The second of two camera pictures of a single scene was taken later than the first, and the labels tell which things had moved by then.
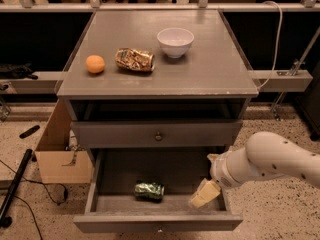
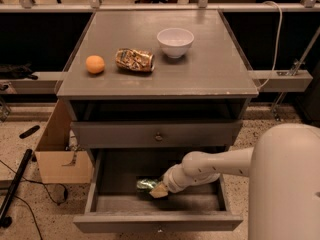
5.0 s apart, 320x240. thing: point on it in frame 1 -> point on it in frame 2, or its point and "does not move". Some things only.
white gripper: [221, 172] -> [172, 182]
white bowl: [175, 42] does not move
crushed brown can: [135, 59] does not move
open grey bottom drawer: [150, 190] does not move
